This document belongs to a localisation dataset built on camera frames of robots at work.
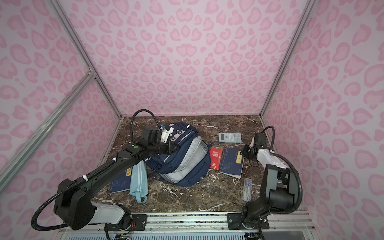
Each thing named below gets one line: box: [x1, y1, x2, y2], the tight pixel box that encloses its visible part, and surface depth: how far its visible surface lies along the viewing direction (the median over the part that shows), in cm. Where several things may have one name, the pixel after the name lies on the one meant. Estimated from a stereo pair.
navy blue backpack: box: [144, 122, 211, 187], surface depth 85 cm
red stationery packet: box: [210, 146, 223, 170], surface depth 98 cm
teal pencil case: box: [129, 159, 149, 204], surface depth 83 cm
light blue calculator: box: [218, 132, 242, 143], surface depth 106 cm
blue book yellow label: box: [219, 147, 245, 179], surface depth 93 cm
